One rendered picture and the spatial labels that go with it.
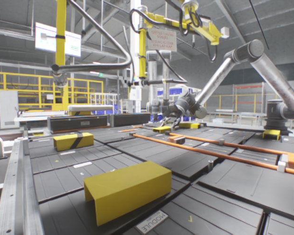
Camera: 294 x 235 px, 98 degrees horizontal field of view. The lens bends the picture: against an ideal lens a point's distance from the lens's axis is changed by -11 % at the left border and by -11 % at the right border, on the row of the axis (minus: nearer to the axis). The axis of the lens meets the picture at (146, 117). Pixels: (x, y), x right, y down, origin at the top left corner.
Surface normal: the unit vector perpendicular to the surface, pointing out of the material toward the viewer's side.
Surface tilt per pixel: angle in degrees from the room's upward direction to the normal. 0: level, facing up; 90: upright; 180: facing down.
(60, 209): 0
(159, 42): 90
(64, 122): 90
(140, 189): 90
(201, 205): 0
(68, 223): 0
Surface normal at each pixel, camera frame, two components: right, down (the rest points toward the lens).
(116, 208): 0.60, 0.07
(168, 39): 0.29, 0.07
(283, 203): 0.00, -1.00
